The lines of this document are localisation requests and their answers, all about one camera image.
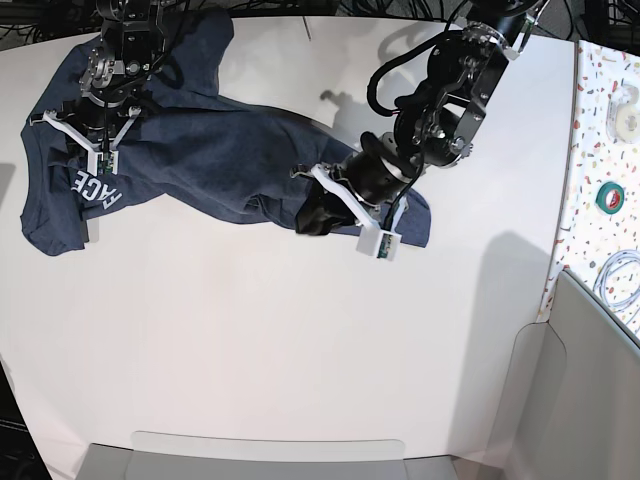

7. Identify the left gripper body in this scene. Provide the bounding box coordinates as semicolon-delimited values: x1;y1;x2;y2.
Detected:
290;147;418;230

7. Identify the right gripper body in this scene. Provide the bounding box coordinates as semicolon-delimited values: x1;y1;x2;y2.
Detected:
28;97;150;155

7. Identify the dark blue t-shirt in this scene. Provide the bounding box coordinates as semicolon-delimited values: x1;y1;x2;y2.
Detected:
18;9;434;259

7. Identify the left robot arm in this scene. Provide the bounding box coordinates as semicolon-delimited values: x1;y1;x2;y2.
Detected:
291;1;546;236

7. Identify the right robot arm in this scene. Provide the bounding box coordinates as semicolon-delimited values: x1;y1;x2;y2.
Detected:
29;1;189;156

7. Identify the terrazzo patterned side table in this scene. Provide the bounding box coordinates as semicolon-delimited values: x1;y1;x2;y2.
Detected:
538;41;639;334

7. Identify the green tape roll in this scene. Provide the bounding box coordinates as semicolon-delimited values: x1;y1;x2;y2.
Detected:
596;182;625;216

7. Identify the clear tape dispenser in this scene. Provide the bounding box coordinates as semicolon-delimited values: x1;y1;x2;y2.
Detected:
606;84;639;145

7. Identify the grey chair bottom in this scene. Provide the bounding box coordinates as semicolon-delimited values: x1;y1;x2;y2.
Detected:
77;431;457;479

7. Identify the grey chair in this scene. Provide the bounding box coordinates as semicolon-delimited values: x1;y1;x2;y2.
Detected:
493;272;639;479
77;431;457;479

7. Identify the grey chair right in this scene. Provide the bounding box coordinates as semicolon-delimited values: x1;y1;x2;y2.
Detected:
493;272;639;479

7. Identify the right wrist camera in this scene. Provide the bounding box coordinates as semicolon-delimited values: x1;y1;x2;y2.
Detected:
86;150;119;176

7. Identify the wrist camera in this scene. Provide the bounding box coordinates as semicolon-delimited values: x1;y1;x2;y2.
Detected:
86;150;119;176
356;228;402;261

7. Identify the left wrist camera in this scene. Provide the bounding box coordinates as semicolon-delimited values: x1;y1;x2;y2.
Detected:
356;228;402;261

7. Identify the coiled white cable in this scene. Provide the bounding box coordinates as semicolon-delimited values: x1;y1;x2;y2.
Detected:
591;249;640;313

